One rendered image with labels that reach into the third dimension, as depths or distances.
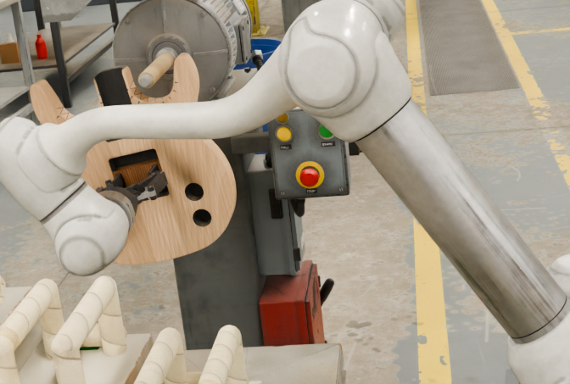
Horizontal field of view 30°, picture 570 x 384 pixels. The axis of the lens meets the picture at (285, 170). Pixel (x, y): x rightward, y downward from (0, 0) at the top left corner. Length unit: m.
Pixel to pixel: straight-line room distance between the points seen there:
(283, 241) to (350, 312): 1.39
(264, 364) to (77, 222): 0.40
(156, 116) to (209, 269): 0.91
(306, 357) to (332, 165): 0.74
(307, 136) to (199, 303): 0.57
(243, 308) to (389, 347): 1.13
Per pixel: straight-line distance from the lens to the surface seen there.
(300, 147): 2.24
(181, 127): 1.69
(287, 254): 2.54
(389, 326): 3.76
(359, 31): 1.40
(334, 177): 2.25
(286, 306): 2.54
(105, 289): 1.41
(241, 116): 1.66
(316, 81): 1.37
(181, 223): 2.14
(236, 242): 2.51
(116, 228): 1.79
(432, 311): 3.85
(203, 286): 2.57
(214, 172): 2.10
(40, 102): 2.15
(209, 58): 2.23
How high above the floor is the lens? 1.66
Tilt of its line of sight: 17 degrees down
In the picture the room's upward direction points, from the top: 6 degrees counter-clockwise
